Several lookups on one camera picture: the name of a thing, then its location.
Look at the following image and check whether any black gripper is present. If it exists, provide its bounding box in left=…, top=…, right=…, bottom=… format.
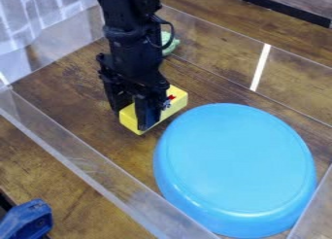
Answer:
left=96, top=25, right=169, bottom=131

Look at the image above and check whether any yellow brick with label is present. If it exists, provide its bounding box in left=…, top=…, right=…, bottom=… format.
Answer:
left=118, top=85, right=188, bottom=135

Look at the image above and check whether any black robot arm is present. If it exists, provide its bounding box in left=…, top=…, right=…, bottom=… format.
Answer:
left=96, top=0, right=169, bottom=131

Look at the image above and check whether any blue round tray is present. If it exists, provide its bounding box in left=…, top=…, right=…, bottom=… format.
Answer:
left=153, top=103, right=316, bottom=239

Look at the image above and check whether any green knobbly toy vegetable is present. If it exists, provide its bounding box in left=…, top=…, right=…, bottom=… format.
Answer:
left=161, top=31, right=180, bottom=56

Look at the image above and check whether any blue clamp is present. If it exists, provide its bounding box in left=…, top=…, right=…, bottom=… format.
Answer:
left=0, top=199, right=53, bottom=239

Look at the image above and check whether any clear acrylic enclosure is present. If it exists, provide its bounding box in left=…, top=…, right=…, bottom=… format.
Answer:
left=0, top=0, right=332, bottom=239

